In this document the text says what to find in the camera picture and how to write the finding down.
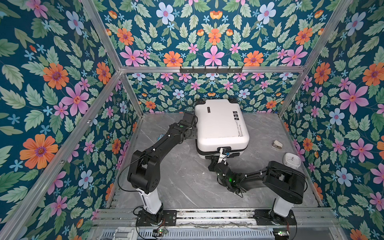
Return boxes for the white hard-shell suitcase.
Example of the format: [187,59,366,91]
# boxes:
[195,98,250,159]

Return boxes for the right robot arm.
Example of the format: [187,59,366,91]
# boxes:
[208,148,308,226]

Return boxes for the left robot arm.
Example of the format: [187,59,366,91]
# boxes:
[127,113,198,224]

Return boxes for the small beige stapler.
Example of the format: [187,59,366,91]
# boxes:
[272,140,284,149]

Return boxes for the black hook rack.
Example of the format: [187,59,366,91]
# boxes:
[179,66,243,74]

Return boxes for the white round alarm clock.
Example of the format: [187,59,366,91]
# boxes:
[283,153,302,170]

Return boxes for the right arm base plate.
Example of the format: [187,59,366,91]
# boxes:
[253,209,297,226]

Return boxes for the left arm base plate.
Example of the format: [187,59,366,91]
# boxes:
[137,210,178,227]

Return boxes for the aluminium mounting rail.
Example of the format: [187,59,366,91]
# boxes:
[93,208,340,228]

